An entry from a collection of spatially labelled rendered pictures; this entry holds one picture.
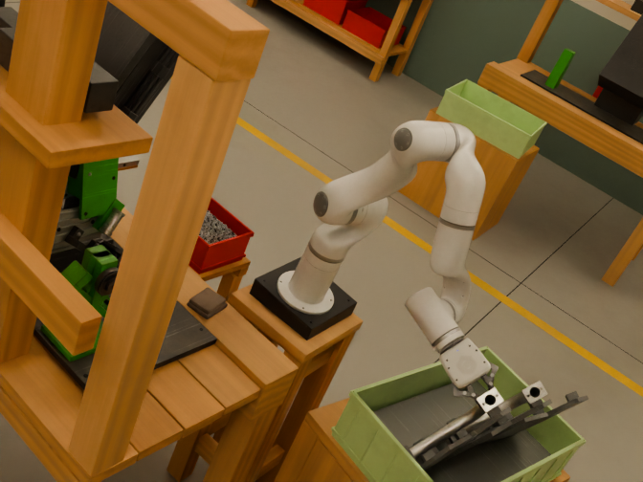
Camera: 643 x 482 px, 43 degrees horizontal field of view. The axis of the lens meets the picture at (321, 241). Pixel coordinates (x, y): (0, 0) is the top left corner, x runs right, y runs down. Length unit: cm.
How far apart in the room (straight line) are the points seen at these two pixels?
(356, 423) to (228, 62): 122
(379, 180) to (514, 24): 530
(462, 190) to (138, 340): 85
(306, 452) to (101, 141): 115
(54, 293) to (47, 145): 29
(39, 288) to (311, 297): 102
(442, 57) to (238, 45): 642
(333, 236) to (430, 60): 543
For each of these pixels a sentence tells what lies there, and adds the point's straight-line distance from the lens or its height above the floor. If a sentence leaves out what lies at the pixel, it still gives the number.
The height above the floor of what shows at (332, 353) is 72.
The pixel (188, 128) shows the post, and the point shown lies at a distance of 138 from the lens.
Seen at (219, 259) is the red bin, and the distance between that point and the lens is 271.
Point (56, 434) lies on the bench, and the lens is 198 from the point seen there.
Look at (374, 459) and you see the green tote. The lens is 224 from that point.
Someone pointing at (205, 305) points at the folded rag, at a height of 93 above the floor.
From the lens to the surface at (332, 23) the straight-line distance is 752.
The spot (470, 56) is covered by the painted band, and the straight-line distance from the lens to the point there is 758.
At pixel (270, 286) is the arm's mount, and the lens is 255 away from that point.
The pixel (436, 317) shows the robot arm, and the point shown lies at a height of 127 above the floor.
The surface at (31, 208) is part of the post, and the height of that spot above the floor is 134.
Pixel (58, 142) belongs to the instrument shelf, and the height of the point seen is 154.
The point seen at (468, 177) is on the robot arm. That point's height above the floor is 162.
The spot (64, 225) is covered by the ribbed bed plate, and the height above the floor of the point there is 105.
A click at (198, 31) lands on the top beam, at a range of 134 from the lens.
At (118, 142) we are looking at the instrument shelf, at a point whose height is 154.
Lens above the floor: 236
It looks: 30 degrees down
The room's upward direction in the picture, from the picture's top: 23 degrees clockwise
